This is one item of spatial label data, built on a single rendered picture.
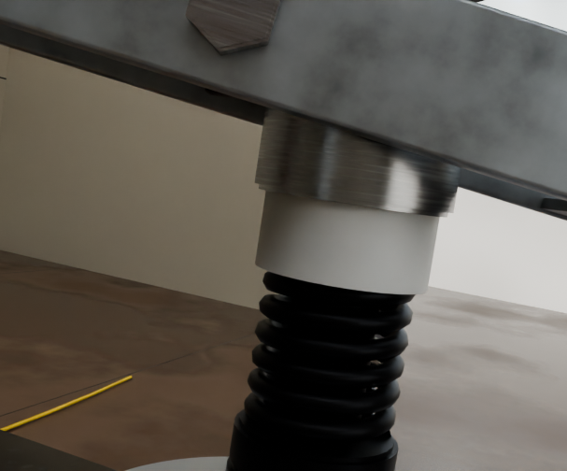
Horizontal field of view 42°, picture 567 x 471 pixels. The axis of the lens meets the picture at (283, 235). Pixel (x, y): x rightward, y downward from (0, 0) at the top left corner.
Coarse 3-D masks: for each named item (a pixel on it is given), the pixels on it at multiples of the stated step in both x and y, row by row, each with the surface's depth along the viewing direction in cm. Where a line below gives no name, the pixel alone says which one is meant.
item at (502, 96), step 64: (0, 0) 23; (64, 0) 23; (128, 0) 23; (192, 0) 22; (256, 0) 22; (320, 0) 23; (384, 0) 23; (448, 0) 23; (128, 64) 34; (192, 64) 23; (256, 64) 23; (320, 64) 23; (384, 64) 23; (448, 64) 23; (512, 64) 23; (384, 128) 23; (448, 128) 23; (512, 128) 23; (512, 192) 34
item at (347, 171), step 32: (224, 96) 33; (288, 128) 27; (320, 128) 26; (288, 160) 26; (320, 160) 26; (352, 160) 25; (384, 160) 25; (416, 160) 26; (288, 192) 27; (320, 192) 26; (352, 192) 25; (384, 192) 26; (416, 192) 26; (448, 192) 27
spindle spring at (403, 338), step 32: (288, 288) 27; (320, 288) 27; (288, 320) 27; (320, 320) 27; (352, 320) 27; (384, 320) 27; (256, 352) 29; (320, 352) 27; (352, 352) 27; (384, 352) 27; (256, 384) 29; (320, 384) 27; (352, 384) 27; (384, 384) 28; (256, 416) 28; (288, 416) 28; (384, 416) 29
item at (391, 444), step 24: (336, 336) 28; (360, 336) 28; (312, 360) 28; (336, 360) 28; (288, 384) 29; (288, 408) 29; (240, 432) 29; (264, 432) 29; (240, 456) 29; (264, 456) 28; (288, 456) 27; (312, 456) 27; (336, 456) 27; (360, 456) 28; (384, 456) 28
